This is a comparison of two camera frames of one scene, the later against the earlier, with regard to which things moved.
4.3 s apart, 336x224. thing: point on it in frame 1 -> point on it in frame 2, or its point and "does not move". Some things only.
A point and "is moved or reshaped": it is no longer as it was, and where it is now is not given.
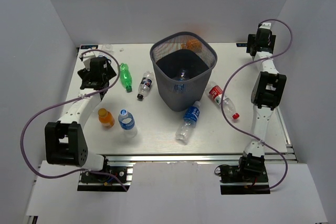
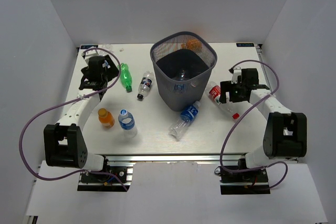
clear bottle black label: [145, 84] does not move
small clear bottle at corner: [108, 47] does not move
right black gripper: [251, 42] -> [226, 86]
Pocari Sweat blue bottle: [191, 116] is moved or reshaped
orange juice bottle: [106, 118] does not move
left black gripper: [84, 74] does not move
